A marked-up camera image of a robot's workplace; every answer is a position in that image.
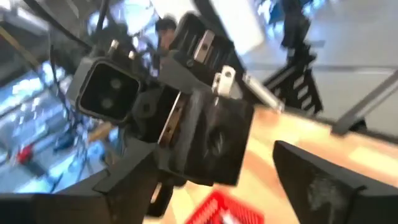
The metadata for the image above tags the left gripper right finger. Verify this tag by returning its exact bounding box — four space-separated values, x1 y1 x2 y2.
273 140 398 224

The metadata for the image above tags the black power adapter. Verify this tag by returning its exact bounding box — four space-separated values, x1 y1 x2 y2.
160 64 285 187

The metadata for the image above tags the black aluminium table frame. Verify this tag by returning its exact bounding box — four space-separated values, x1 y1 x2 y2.
331 70 398 144

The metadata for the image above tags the person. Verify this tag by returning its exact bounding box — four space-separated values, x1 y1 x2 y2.
154 16 178 55

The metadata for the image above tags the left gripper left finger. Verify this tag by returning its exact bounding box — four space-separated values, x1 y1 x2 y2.
93 138 161 224

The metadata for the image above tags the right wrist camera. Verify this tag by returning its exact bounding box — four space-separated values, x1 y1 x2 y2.
67 57 141 124

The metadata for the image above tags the red plastic basket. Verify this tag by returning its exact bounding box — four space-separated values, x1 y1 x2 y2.
185 189 265 224

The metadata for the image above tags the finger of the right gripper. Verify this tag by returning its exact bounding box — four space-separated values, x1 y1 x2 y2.
158 12 245 94

